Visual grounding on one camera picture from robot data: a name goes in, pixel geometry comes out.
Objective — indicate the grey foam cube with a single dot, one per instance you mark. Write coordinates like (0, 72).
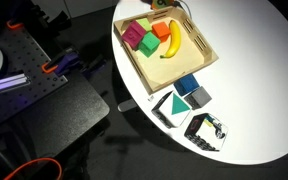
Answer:
(198, 98)

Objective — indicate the yellow banana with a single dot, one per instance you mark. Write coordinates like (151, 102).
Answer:
(175, 42)

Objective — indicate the wooden tray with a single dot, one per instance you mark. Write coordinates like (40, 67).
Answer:
(157, 73)

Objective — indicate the magenta foam cube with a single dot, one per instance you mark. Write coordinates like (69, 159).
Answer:
(134, 34)

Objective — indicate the orange plush number block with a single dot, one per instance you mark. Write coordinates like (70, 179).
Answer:
(158, 4)

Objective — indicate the blue foam cube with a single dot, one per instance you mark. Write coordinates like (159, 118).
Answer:
(186, 84)

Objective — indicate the black white patterned cube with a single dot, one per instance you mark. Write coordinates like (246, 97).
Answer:
(206, 132)

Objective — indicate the small white tag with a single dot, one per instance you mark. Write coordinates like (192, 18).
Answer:
(151, 98)

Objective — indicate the orange clamp far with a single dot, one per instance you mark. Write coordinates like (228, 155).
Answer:
(11, 25)

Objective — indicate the black side table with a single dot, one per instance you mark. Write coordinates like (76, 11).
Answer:
(55, 126)

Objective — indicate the black perforated mounting board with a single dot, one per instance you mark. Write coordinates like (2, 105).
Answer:
(24, 60)

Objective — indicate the orange foam cube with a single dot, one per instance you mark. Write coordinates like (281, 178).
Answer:
(161, 31)

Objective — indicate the white table leg base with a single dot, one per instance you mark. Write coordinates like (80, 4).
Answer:
(127, 105)

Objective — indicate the white cube teal triangle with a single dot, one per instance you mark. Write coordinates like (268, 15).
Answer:
(171, 110)

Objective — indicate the purple orange clamp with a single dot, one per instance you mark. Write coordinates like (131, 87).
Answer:
(62, 62)

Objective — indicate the light green foam cube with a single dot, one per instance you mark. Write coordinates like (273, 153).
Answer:
(145, 24)

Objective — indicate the silver aluminium rail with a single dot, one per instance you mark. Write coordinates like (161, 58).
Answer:
(9, 82)

